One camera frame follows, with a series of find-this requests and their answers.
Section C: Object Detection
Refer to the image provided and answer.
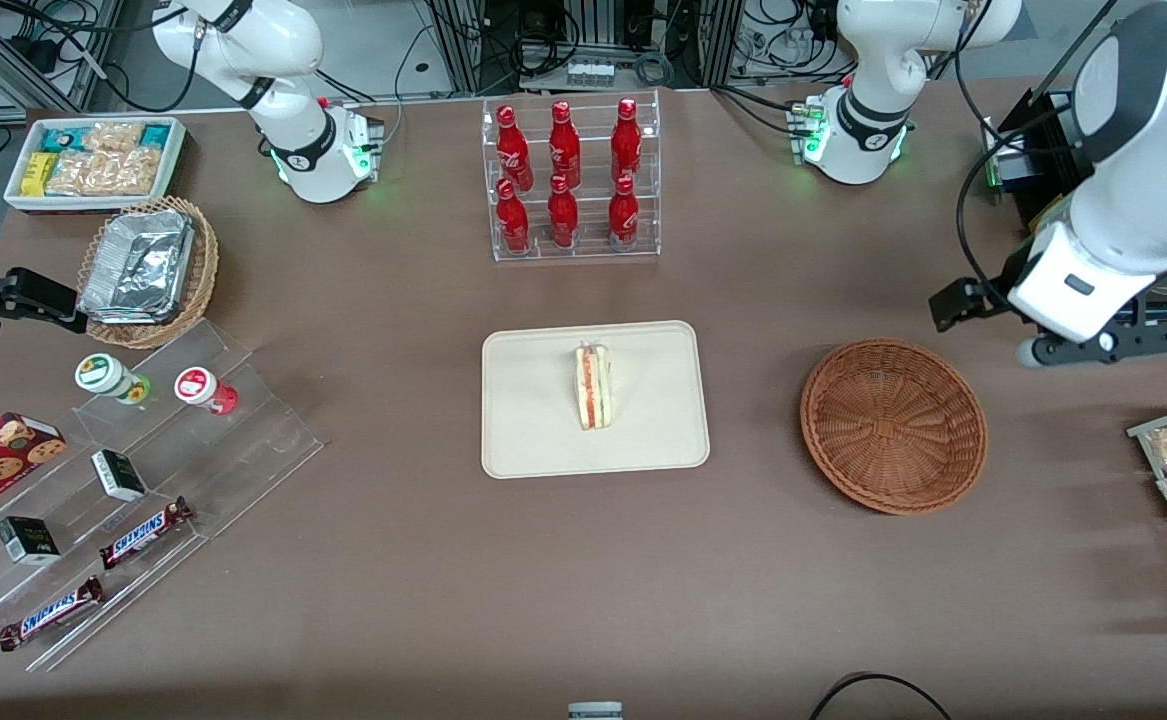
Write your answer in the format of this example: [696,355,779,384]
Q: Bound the triangle sandwich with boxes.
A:
[573,343,615,431]

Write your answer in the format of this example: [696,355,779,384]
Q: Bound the round brown wicker basket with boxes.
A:
[800,338,989,516]

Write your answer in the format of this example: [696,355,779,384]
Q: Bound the beige plastic tray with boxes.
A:
[481,320,711,480]

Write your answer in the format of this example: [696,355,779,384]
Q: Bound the oval light wicker basket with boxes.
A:
[76,196,220,350]

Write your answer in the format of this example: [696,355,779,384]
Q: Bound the aluminium foil tray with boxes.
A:
[78,209,195,324]

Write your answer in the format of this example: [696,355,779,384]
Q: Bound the grey metal box green light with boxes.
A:
[981,117,1032,196]

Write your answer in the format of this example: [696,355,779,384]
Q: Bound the black food warmer appliance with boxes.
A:
[981,15,1167,351]

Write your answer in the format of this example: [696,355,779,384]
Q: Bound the red cola bottle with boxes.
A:
[608,175,640,251]
[549,100,582,189]
[496,105,533,191]
[611,97,643,186]
[547,174,580,249]
[496,178,531,253]

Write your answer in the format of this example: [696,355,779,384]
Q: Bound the clear acrylic bottle rack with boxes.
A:
[481,90,662,263]

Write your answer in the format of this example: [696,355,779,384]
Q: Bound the clear acrylic stepped shelf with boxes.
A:
[0,318,325,673]

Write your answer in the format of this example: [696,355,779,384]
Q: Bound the red lid yogurt cup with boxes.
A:
[174,367,239,417]

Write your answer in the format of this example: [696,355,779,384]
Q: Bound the white rectangular snack bin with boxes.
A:
[5,117,188,213]

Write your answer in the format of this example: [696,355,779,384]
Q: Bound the snickers chocolate bar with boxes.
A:
[100,497,194,571]
[0,576,105,653]

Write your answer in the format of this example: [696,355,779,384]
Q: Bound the clear rice cracker bag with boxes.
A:
[103,147,163,197]
[48,150,110,197]
[83,121,145,153]

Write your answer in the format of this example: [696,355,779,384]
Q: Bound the small black carton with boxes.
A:
[91,449,148,503]
[0,516,62,567]

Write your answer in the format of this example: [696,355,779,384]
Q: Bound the green lid yogurt cup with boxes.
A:
[75,353,152,406]

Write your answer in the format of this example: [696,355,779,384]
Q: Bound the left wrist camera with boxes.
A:
[928,277,1016,333]

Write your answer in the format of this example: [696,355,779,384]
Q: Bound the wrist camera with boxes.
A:
[928,277,1016,333]
[0,266,87,342]

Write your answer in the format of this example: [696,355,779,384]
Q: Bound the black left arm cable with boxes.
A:
[951,0,1084,296]

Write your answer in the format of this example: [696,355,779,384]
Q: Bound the black looped table cable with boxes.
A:
[808,673,954,720]

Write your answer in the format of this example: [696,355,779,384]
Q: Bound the aluminium frame rack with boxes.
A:
[423,0,744,96]

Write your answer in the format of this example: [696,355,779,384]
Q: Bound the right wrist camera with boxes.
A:
[0,266,87,342]

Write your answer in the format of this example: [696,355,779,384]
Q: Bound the metal frame with cables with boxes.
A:
[0,0,129,116]

